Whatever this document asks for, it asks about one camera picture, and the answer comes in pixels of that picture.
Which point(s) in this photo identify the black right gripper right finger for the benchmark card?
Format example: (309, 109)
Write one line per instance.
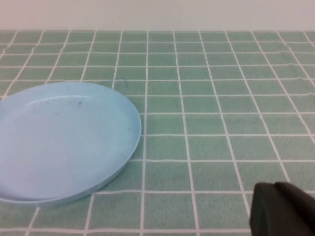
(297, 214)

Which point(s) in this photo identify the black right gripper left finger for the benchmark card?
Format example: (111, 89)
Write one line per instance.
(265, 211)

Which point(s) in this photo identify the light blue round plate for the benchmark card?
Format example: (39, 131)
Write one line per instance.
(61, 147)

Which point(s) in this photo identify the green checkered tablecloth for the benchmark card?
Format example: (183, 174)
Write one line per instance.
(197, 123)

